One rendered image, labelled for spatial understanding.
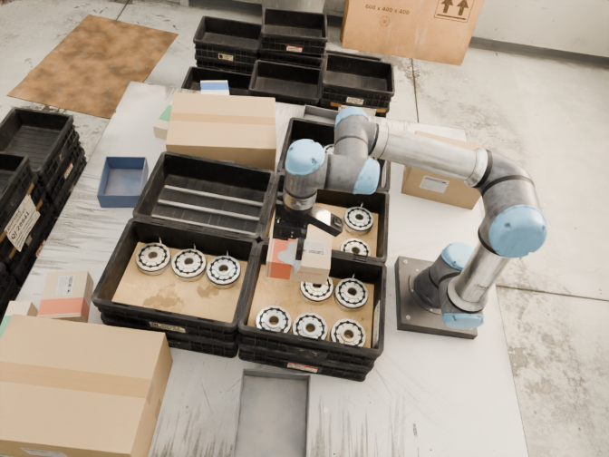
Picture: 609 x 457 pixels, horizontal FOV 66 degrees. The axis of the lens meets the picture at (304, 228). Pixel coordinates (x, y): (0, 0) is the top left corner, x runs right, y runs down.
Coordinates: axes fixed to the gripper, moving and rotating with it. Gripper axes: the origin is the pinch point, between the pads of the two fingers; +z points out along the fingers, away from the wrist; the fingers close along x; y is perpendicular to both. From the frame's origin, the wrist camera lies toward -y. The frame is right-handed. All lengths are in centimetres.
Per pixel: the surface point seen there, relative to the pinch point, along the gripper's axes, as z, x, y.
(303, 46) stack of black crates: 56, -188, 9
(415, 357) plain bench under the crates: 40, 8, -42
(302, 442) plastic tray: 39, 37, -8
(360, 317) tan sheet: 26.9, 2.9, -21.4
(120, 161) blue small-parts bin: 35, -55, 72
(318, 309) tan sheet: 26.8, 2.0, -8.6
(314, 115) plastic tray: 39, -105, -2
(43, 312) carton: 32, 11, 72
